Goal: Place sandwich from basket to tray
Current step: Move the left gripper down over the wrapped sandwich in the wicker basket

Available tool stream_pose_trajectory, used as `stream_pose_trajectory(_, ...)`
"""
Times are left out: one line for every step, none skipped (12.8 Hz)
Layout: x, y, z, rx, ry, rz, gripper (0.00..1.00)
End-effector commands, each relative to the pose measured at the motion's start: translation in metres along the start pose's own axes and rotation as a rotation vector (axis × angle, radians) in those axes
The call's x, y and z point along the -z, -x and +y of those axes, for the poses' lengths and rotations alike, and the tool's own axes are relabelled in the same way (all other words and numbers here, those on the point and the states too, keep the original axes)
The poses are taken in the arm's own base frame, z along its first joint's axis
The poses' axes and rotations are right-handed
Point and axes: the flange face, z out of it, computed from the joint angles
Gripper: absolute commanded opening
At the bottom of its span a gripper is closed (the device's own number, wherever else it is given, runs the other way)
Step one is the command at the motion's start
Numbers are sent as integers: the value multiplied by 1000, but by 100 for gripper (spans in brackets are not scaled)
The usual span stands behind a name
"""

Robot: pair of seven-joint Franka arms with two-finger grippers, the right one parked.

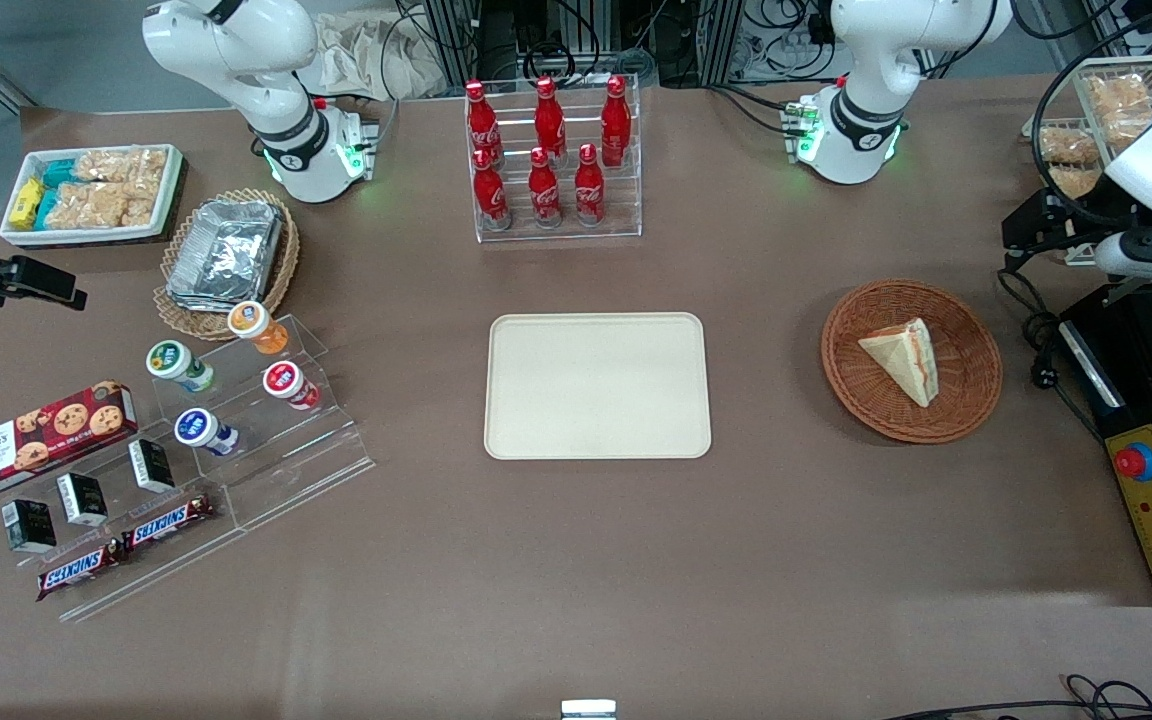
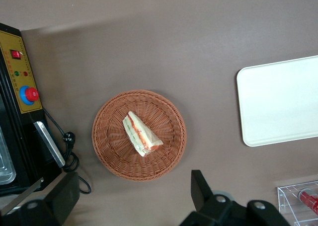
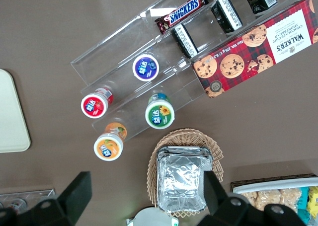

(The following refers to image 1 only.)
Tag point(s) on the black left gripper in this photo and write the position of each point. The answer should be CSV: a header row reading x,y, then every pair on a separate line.
x,y
1067,226

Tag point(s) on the triangle sandwich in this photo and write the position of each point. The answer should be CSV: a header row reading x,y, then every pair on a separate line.
x,y
904,360

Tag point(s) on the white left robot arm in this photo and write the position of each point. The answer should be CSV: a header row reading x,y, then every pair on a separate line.
x,y
866,60

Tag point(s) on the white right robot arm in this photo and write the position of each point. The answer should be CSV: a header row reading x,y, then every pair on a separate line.
x,y
256,70

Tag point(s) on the white rectangular snack tray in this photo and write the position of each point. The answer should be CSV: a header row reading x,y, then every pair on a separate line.
x,y
172,185

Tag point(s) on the brown wicker basket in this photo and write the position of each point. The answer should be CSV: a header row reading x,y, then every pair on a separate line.
x,y
861,390

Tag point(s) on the light wicker basket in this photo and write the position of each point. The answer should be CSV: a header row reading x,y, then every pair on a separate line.
x,y
286,260

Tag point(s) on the beige plastic tray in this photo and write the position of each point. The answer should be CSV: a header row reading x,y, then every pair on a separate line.
x,y
596,385

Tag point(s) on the fried snack pack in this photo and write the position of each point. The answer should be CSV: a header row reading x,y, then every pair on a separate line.
x,y
1066,145
1071,180
1121,105

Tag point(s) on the teal snack pack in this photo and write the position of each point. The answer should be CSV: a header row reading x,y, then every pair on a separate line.
x,y
59,173
47,208

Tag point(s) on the yellow snack pack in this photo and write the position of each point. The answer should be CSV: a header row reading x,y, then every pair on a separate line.
x,y
26,203

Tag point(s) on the clear rice cracker pack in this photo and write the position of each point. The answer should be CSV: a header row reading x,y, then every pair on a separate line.
x,y
121,165
106,205

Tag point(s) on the green lid yogurt cup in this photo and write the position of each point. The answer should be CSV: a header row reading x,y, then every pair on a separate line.
x,y
174,362

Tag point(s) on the red Walkers cookie box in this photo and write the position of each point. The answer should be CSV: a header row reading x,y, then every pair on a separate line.
x,y
36,440

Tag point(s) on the black appliance housing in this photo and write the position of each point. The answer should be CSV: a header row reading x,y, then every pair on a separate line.
x,y
1136,370

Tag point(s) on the stacked foil containers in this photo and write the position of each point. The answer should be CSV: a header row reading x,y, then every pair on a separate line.
x,y
226,250

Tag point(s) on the small black box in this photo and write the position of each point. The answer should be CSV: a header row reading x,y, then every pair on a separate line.
x,y
82,499
151,465
29,525

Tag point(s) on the orange lid yogurt cup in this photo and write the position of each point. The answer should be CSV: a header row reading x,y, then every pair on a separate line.
x,y
254,325

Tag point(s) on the blue lid yogurt cup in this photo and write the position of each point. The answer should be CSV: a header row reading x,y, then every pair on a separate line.
x,y
200,430

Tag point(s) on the red emergency stop button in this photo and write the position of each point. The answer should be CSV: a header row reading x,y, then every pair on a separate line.
x,y
1135,461

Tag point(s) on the red lid yogurt cup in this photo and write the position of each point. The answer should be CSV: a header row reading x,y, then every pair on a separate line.
x,y
286,383

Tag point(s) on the Snickers chocolate bar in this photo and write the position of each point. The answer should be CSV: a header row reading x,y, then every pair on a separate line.
x,y
76,572
168,523

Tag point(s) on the clear acrylic stepped display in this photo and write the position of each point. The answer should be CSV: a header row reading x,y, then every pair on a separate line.
x,y
306,460
166,565

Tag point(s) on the beige cloth bag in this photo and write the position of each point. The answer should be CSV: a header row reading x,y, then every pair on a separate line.
x,y
366,55

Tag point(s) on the clear acrylic bottle rack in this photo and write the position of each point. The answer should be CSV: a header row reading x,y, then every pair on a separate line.
x,y
626,205

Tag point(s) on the red cola bottle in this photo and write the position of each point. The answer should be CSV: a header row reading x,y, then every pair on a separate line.
x,y
482,125
490,195
549,120
616,122
544,192
589,190

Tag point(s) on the black equipment rack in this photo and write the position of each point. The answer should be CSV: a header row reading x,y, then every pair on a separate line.
x,y
586,35

